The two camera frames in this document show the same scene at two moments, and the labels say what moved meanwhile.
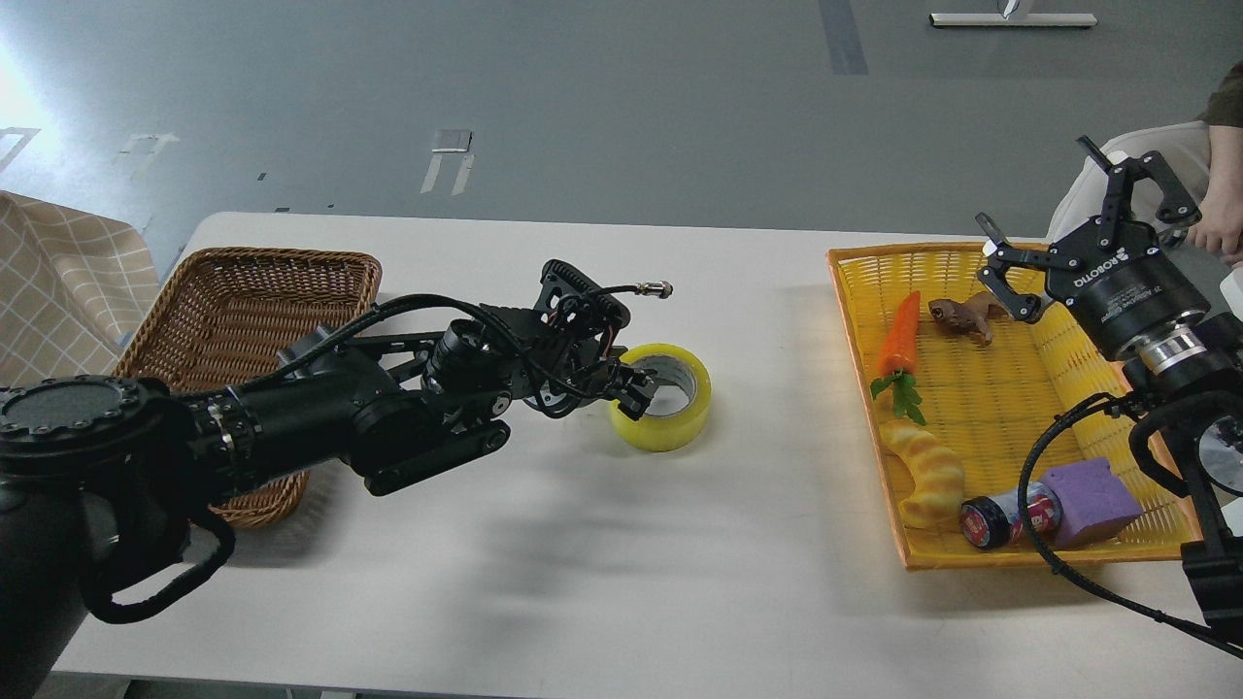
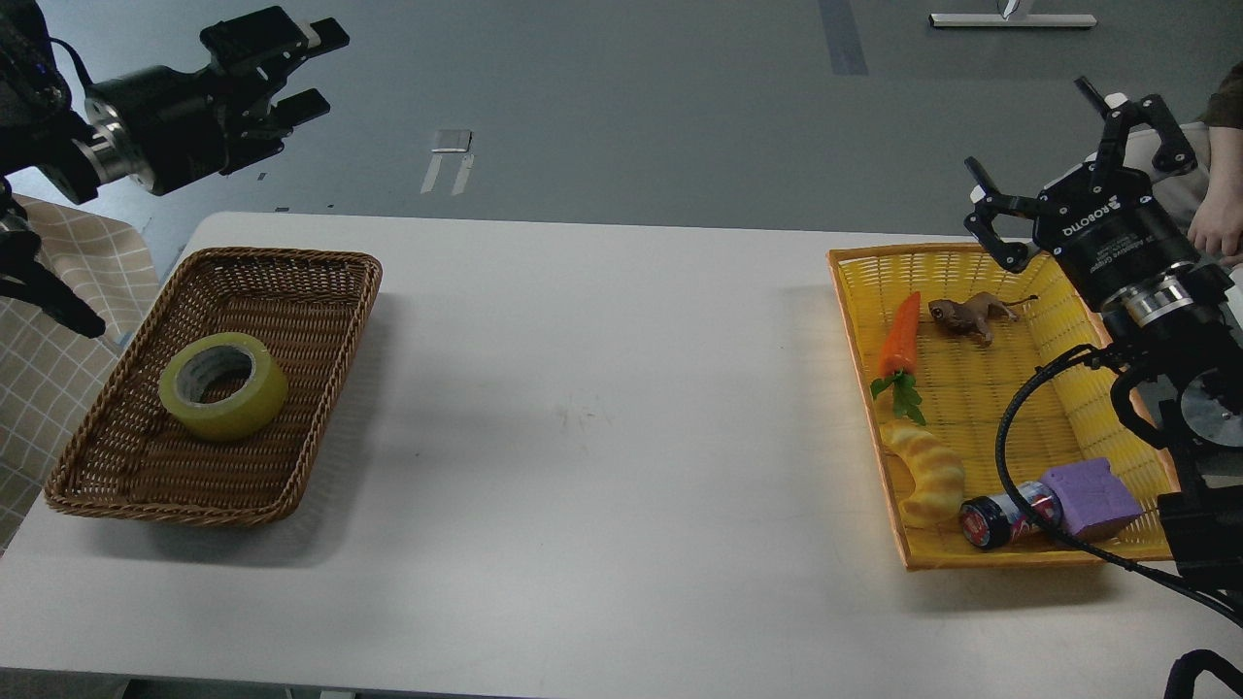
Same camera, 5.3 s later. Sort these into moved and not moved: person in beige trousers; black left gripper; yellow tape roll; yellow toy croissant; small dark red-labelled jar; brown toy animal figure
Moved: black left gripper; yellow tape roll
Not moved: person in beige trousers; brown toy animal figure; small dark red-labelled jar; yellow toy croissant
